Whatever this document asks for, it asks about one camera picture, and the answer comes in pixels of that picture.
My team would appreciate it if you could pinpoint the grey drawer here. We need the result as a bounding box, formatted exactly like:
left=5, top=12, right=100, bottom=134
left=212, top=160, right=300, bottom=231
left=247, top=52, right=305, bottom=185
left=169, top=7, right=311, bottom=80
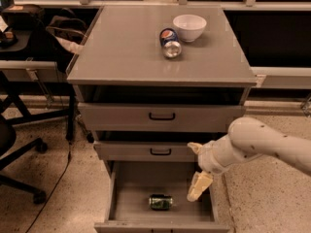
left=94, top=141, right=197, bottom=162
left=78, top=103, right=245, bottom=133
left=94, top=161, right=229, bottom=233

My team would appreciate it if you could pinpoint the blue Pepsi can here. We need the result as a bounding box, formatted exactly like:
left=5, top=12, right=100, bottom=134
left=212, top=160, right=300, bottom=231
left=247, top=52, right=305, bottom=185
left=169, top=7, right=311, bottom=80
left=159, top=28, right=182, bottom=58

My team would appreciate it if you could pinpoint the black drawer handle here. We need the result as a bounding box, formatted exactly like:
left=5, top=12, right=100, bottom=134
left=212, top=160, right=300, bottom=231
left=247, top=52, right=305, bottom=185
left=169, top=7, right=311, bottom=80
left=149, top=113, right=176, bottom=121
left=150, top=149, right=172, bottom=156

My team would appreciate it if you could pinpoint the black middle drawer handle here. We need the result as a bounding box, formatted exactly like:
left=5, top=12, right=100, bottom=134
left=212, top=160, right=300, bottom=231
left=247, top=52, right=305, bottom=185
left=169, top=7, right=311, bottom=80
left=150, top=149, right=172, bottom=156

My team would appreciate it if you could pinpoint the grey drawer cabinet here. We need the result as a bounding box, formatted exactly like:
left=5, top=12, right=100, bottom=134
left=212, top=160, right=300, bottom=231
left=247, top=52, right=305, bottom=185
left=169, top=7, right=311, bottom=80
left=65, top=5, right=258, bottom=180

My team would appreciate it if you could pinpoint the black top drawer handle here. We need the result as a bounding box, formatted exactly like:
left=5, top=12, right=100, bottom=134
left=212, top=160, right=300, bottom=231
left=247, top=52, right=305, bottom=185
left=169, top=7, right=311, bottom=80
left=149, top=113, right=176, bottom=121

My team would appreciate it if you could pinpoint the middle grey drawer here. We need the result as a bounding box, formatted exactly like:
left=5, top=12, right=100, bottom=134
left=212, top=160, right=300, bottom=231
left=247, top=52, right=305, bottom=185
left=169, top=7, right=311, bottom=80
left=94, top=141, right=197, bottom=162

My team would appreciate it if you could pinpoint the dark bag on desk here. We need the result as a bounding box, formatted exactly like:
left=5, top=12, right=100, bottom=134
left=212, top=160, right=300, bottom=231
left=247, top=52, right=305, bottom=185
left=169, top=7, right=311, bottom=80
left=46, top=16, right=87, bottom=54

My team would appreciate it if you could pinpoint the grey side desk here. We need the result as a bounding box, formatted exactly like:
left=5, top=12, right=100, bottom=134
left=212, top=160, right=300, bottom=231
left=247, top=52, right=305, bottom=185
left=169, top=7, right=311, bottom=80
left=0, top=58, right=75, bottom=141

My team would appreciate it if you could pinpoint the bottom grey drawer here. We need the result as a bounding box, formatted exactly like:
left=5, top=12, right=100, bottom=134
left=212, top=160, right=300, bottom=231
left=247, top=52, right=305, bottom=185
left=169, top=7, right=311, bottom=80
left=94, top=161, right=229, bottom=233

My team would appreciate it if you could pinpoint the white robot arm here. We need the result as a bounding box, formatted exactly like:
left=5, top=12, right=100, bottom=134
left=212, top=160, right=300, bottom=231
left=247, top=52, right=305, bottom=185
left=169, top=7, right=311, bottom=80
left=187, top=117, right=311, bottom=202

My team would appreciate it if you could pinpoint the white bowl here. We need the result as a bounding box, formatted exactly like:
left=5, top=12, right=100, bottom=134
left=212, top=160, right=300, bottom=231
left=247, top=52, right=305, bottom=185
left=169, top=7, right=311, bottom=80
left=173, top=15, right=207, bottom=42

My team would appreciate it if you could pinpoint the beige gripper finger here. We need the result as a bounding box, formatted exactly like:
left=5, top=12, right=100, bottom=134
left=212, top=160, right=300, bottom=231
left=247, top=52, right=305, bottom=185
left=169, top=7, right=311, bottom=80
left=187, top=171, right=213, bottom=202
left=188, top=142, right=202, bottom=155

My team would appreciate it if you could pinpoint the green soda can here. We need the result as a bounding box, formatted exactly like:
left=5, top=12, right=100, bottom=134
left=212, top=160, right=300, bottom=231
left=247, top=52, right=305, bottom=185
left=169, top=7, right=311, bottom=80
left=149, top=194, right=173, bottom=211

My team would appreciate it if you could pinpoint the black office chair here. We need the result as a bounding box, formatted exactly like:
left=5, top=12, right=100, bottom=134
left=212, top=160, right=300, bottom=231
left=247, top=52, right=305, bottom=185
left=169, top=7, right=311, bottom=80
left=0, top=116, right=48, bottom=204

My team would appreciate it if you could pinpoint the black floor cable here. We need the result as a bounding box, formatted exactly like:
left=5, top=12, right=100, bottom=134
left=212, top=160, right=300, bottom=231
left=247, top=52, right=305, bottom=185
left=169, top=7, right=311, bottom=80
left=23, top=139, right=73, bottom=233

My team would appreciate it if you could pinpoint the top grey drawer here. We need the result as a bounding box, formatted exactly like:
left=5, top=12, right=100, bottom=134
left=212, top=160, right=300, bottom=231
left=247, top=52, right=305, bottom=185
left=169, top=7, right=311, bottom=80
left=78, top=103, right=245, bottom=133

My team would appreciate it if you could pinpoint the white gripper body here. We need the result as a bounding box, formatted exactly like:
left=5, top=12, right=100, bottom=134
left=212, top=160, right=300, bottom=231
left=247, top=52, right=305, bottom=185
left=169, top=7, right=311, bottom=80
left=197, top=136, right=242, bottom=175

